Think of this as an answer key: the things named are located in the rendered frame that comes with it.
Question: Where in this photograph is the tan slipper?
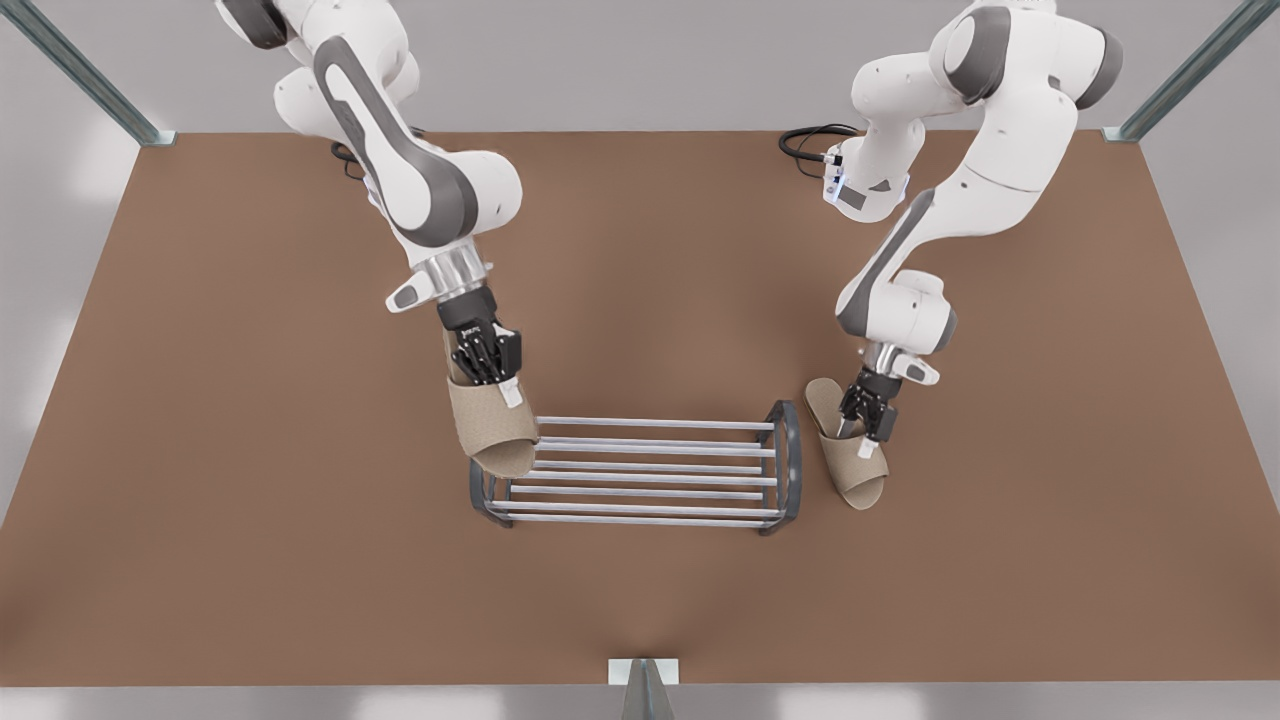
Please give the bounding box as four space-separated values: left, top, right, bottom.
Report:
804 377 890 512
443 330 542 480

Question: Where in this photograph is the grey metal shoe rack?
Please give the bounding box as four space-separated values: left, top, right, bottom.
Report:
469 400 803 537

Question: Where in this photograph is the black cable loop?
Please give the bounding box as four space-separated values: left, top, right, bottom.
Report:
778 123 863 182
330 127 426 182

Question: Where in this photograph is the silver frame post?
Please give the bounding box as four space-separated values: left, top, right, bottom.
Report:
1102 0 1280 144
608 657 680 720
0 0 177 148

